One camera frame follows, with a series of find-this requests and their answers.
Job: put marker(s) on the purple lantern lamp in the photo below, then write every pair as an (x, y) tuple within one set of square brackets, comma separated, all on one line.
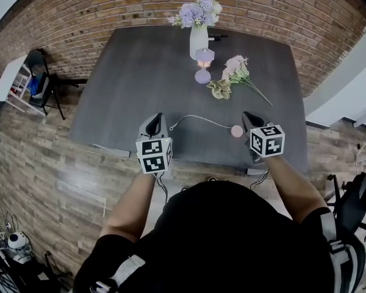
[(203, 60)]

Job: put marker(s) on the small pink round object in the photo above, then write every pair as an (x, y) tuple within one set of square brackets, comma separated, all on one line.
[(237, 131)]

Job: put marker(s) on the person's left forearm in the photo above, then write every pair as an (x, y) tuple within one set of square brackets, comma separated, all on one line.
[(128, 209)]

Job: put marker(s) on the white ceramic vase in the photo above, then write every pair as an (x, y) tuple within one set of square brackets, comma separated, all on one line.
[(198, 40)]

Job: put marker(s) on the black folding chair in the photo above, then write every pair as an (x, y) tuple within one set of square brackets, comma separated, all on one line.
[(45, 84)]

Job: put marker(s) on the white round robot toy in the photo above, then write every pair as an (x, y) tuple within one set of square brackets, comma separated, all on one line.
[(16, 243)]

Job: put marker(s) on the blue cloth bundle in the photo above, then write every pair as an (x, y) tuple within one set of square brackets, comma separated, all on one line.
[(35, 85)]

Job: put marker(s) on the loose pink flower bouquet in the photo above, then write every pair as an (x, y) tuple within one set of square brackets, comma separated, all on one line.
[(236, 69)]

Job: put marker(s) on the white table leg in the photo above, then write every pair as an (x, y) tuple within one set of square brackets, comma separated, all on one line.
[(111, 150), (257, 171)]

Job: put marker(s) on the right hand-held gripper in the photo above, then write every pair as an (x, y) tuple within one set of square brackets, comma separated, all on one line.
[(268, 142)]

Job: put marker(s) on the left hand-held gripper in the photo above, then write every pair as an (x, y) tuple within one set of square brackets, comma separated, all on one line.
[(154, 157)]

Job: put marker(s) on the person's black shirt torso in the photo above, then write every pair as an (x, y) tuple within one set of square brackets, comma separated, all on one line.
[(225, 243)]

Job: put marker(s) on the purple artificial flower bouquet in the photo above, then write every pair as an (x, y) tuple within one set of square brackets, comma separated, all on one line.
[(196, 11)]

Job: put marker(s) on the white shelf rack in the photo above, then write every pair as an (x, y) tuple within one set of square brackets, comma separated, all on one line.
[(9, 78)]

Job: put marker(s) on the person's right forearm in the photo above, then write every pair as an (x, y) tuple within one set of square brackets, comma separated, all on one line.
[(296, 191)]

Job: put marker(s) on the black office chair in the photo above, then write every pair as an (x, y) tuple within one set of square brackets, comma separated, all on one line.
[(353, 203)]

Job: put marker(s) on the black marker pen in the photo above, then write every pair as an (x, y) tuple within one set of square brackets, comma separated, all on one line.
[(218, 37)]

